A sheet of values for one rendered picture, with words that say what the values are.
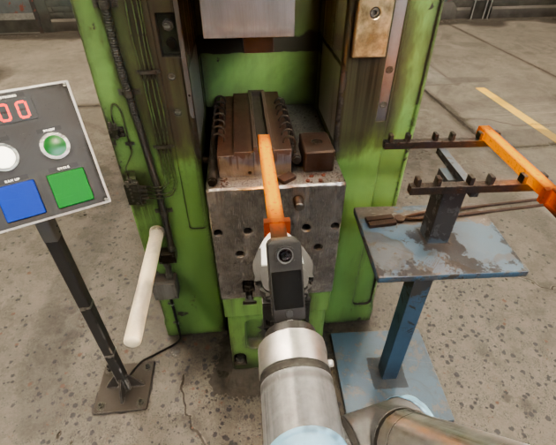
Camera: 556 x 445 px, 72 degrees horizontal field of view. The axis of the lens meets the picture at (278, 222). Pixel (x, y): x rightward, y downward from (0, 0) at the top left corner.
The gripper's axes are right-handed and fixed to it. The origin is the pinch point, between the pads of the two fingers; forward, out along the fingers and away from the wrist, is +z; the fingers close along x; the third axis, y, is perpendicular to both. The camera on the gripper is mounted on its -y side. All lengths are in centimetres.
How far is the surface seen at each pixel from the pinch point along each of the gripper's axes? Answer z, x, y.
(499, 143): 32, 59, 3
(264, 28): 42.2, 0.7, -21.9
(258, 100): 78, 0, 9
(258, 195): 35.4, -2.3, 17.8
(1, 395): 32, -107, 107
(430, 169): 181, 128, 110
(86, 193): 25.2, -41.3, 7.3
